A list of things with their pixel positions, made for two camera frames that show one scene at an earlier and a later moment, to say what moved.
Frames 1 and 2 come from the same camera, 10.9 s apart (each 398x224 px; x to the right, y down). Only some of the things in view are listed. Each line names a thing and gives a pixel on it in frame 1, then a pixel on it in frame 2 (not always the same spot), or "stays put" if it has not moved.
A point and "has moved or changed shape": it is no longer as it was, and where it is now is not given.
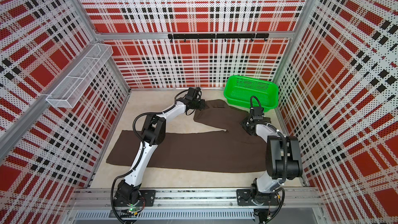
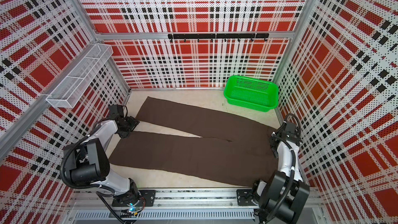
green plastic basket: x=239 y=89 stays put
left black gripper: x=201 y=103 → x=134 y=122
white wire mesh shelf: x=67 y=92 stays put
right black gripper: x=243 y=123 → x=271 y=139
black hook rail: x=212 y=36 stays put
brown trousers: x=231 y=151 has moved or changed shape
